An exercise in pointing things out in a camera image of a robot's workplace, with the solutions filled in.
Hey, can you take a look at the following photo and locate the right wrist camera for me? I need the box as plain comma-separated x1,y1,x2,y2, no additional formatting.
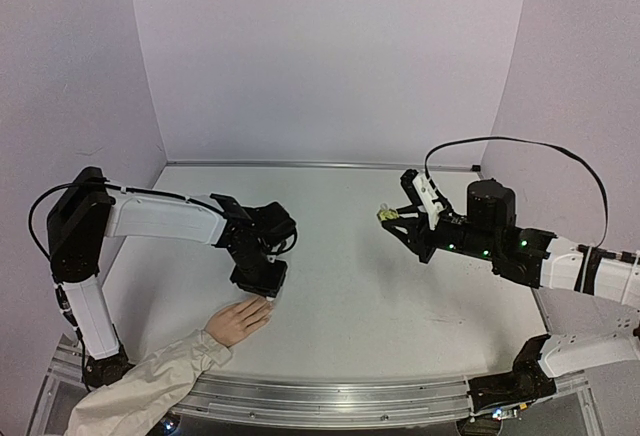
400,169,452,230

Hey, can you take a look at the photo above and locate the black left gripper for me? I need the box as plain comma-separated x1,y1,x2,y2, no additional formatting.
232,247,291,300

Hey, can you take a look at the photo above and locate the bare human hand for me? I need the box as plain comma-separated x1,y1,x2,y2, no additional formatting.
204,296,274,348

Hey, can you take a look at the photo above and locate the aluminium table rail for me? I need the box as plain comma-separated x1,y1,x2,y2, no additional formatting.
47,345,586,420
164,158,481,173

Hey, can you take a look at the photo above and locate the beige sleeved forearm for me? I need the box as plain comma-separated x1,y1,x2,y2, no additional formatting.
65,330,232,436

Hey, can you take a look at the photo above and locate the yellow nail polish bottle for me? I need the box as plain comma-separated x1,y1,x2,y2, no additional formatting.
376,203,400,223

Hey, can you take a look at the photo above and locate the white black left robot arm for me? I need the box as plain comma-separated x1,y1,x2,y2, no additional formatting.
27,166,298,393

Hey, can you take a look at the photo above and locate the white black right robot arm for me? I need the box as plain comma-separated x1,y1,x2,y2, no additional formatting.
377,170,639,420

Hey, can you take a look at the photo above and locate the aluminium table rear rail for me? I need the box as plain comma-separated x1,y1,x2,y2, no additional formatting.
164,158,481,173

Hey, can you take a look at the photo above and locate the black right camera cable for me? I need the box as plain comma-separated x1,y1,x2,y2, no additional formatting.
423,135,611,250

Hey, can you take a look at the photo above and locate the aluminium table front rail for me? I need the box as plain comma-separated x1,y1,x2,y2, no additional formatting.
47,345,586,420

